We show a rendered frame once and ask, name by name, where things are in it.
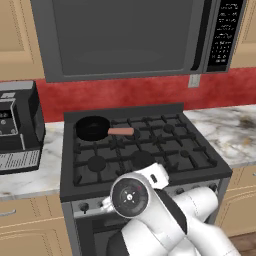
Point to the black oven door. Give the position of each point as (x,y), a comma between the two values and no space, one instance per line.
(95,238)

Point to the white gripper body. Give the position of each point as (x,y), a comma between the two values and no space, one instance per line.
(106,204)

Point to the black stove knob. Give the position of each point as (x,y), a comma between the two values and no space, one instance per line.
(180,191)
(213,187)
(83,207)

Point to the beige wall cupboard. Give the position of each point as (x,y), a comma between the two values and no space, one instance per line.
(18,36)
(245,36)

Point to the beige drawer front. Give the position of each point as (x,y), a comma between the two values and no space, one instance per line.
(33,210)
(245,176)

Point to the grey microwave oven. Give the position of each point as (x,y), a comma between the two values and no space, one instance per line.
(133,36)

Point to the black coffee machine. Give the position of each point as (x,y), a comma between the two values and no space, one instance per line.
(20,126)

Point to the dark grey gas stove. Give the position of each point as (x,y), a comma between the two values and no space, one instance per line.
(150,146)

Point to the beige base cupboard door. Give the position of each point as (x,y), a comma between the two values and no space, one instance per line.
(33,240)
(238,213)

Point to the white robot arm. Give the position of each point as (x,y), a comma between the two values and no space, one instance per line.
(156,230)

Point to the grey wall socket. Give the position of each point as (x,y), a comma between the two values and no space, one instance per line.
(194,80)

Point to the grey microwave door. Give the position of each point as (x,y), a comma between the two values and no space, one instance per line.
(120,36)

